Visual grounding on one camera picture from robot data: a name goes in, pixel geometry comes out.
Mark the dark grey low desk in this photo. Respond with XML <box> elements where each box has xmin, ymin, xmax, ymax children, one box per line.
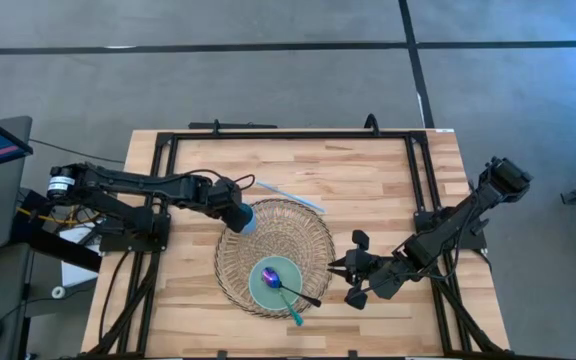
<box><xmin>0</xmin><ymin>243</ymin><xmax>35</xmax><ymax>360</ymax></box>

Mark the blue cup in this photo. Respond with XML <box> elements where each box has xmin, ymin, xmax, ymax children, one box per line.
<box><xmin>237</xmin><ymin>201</ymin><xmax>259</xmax><ymax>237</ymax></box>

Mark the yellow cable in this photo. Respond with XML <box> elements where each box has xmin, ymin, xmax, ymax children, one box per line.
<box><xmin>16</xmin><ymin>206</ymin><xmax>101</xmax><ymax>227</ymax></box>

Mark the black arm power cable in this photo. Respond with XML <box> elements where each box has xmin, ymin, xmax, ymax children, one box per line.
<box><xmin>98</xmin><ymin>249</ymin><xmax>135</xmax><ymax>347</ymax></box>

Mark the white paper sheet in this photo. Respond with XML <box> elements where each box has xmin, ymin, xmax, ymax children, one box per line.
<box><xmin>60</xmin><ymin>222</ymin><xmax>102</xmax><ymax>289</ymax></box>

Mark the round woven placemat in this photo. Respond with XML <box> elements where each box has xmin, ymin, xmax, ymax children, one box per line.
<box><xmin>213</xmin><ymin>198</ymin><xmax>337</xmax><ymax>320</ymax></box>

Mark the thin black floor cable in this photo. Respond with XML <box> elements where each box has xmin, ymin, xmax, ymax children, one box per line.
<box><xmin>28</xmin><ymin>137</ymin><xmax>126</xmax><ymax>165</ymax></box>

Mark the black support beam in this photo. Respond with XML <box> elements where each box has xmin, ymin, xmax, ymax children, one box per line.
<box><xmin>11</xmin><ymin>219</ymin><xmax>103</xmax><ymax>274</ymax></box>

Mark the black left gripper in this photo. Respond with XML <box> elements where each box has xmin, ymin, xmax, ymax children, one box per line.
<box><xmin>206</xmin><ymin>175</ymin><xmax>250</xmax><ymax>235</ymax></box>

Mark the teal handled utensil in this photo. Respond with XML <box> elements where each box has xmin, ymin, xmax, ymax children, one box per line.
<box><xmin>277</xmin><ymin>291</ymin><xmax>305</xmax><ymax>328</ymax></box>

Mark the black clamp bar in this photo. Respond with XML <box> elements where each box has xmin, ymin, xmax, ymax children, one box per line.
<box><xmin>187</xmin><ymin>118</ymin><xmax>279</xmax><ymax>132</ymax></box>

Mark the black aluminium table frame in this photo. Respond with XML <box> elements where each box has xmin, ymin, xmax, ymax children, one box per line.
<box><xmin>81</xmin><ymin>130</ymin><xmax>512</xmax><ymax>360</ymax></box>

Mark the iridescent spoon black handle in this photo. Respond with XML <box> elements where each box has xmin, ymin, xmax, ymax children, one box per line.
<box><xmin>260</xmin><ymin>266</ymin><xmax>323</xmax><ymax>309</ymax></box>

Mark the black arched hook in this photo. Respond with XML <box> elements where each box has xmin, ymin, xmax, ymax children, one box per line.
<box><xmin>363</xmin><ymin>112</ymin><xmax>382</xmax><ymax>137</ymax></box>

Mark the teal round plate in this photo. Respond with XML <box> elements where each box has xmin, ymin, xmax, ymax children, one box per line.
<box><xmin>247</xmin><ymin>255</ymin><xmax>304</xmax><ymax>312</ymax></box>

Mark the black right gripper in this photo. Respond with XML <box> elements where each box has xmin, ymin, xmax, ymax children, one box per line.
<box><xmin>327</xmin><ymin>229</ymin><xmax>400</xmax><ymax>312</ymax></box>

